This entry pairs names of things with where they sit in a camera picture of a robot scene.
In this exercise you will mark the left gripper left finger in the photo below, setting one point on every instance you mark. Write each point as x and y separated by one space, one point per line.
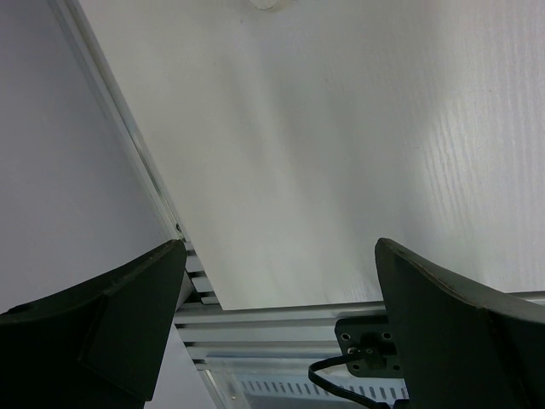
98 344

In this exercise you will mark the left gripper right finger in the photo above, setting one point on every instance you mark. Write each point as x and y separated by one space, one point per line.
461 344

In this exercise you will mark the white two-tier shelf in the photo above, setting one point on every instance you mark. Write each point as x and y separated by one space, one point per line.
270 5

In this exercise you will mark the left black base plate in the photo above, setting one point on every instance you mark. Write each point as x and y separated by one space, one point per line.
371 337

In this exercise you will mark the aluminium rail frame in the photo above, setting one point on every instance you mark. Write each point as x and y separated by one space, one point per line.
280 146

